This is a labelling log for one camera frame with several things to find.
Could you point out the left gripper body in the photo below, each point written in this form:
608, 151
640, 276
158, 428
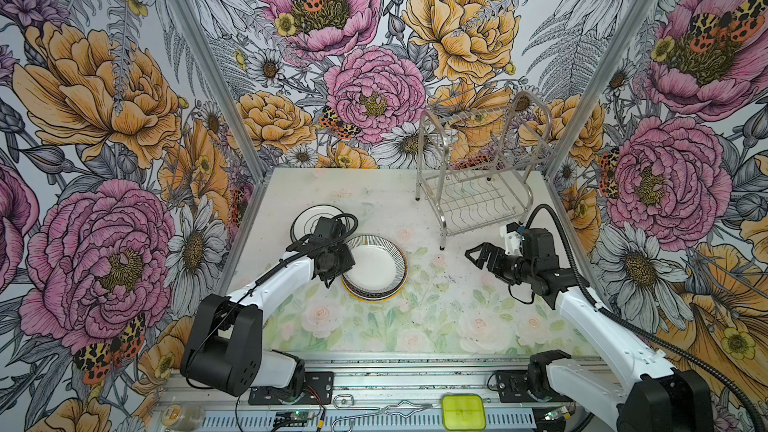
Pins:
341, 261

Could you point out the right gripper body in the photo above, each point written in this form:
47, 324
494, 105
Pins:
517, 269

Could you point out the large dark rimmed plate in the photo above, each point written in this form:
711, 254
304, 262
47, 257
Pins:
380, 266

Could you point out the metal wire dish rack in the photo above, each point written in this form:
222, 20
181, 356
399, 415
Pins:
473, 164

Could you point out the black geometric pattern plate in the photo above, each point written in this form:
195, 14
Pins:
369, 297

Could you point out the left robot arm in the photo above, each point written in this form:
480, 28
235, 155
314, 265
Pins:
225, 349

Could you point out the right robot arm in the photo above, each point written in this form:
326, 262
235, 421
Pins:
649, 393

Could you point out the green square button box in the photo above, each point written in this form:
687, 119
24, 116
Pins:
462, 413

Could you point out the small circuit board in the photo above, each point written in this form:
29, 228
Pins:
293, 419

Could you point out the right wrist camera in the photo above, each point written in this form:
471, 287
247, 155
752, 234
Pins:
511, 234

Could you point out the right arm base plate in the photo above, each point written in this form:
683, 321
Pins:
512, 386

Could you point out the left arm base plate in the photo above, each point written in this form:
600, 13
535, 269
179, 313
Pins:
317, 389

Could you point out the aluminium front rail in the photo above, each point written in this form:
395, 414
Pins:
374, 382

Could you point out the metal wire hook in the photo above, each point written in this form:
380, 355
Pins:
403, 410

